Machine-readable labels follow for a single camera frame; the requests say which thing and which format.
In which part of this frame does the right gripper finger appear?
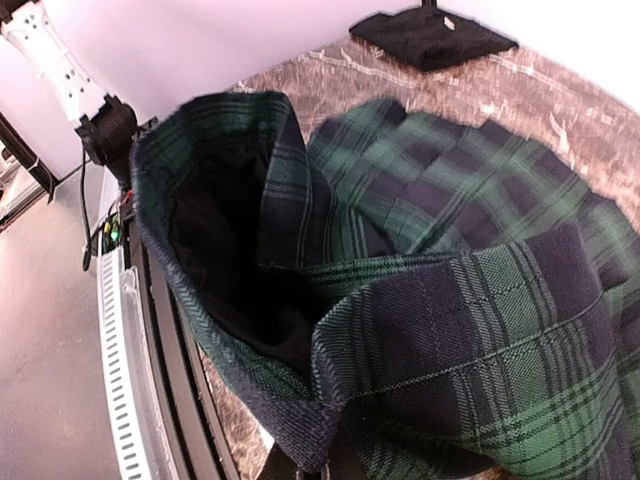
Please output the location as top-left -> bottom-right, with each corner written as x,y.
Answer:
259,444 -> 299,480

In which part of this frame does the dark green plaid garment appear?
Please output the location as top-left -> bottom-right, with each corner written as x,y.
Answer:
131,91 -> 639,479

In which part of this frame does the black t-shirt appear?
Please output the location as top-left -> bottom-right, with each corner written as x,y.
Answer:
349,5 -> 519,72

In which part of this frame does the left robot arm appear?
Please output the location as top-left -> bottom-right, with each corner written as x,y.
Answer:
1,1 -> 139,190

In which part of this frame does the black front rail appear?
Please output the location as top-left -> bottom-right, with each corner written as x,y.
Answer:
126,221 -> 239,479

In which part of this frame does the white slotted cable duct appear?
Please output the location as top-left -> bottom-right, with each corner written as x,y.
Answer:
97,248 -> 151,479

